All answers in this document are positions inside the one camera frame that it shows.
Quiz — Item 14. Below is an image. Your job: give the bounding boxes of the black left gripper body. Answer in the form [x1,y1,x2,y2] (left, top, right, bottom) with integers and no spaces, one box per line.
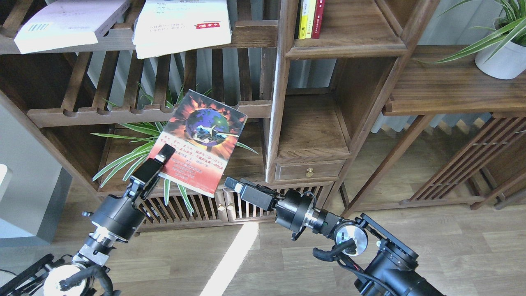
[82,177,159,266]

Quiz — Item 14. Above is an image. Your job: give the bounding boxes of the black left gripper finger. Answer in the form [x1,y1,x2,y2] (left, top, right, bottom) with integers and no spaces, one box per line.
[130,144,175,190]

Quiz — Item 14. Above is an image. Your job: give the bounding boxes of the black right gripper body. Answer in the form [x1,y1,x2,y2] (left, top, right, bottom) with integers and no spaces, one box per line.
[240,184,341,241]

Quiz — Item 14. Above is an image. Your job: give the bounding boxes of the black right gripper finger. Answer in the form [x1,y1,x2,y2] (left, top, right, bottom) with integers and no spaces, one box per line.
[225,177,246,194]
[240,178,284,196]

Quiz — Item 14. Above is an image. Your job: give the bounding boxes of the red book with globe cover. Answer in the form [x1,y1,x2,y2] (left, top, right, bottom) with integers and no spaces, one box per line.
[149,90,247,197]

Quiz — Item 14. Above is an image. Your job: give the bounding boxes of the white book with barcode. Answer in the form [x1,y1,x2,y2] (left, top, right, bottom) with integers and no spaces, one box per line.
[14,0,130,54]

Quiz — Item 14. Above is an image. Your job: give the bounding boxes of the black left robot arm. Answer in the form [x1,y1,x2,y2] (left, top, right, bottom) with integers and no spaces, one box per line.
[1,144,175,296]

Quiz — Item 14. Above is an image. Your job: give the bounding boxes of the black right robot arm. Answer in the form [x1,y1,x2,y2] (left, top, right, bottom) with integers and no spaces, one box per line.
[225,177,441,296]

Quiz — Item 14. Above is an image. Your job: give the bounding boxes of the spider plant on shelf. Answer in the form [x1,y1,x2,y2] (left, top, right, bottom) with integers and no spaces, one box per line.
[92,83,259,214]

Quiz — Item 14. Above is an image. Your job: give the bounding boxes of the dark wooden side shelf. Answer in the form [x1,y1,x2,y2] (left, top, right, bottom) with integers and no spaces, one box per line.
[343,46,525,216]

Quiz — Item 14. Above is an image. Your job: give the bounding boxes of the brass drawer knob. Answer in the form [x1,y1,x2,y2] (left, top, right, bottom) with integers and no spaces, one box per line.
[305,167,314,178]

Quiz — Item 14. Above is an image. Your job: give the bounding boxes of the dark wooden bookshelf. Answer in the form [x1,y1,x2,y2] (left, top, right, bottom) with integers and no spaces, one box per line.
[1,0,439,207]

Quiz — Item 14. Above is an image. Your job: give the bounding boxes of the white book red label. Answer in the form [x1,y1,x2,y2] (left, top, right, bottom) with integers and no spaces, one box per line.
[132,0,231,59]

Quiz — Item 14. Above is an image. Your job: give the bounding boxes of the dark red book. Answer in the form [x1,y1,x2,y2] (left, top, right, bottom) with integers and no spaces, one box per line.
[311,0,326,39]

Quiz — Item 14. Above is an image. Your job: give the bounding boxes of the light yellow book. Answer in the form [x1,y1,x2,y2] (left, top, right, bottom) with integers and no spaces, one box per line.
[305,0,317,39]

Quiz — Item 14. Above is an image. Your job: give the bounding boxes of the white plant pot at right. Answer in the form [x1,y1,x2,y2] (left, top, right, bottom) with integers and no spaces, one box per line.
[475,41,526,79]

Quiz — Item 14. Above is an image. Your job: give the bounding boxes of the spider plant at right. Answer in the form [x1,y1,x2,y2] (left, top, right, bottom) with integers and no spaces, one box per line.
[434,0,526,63]

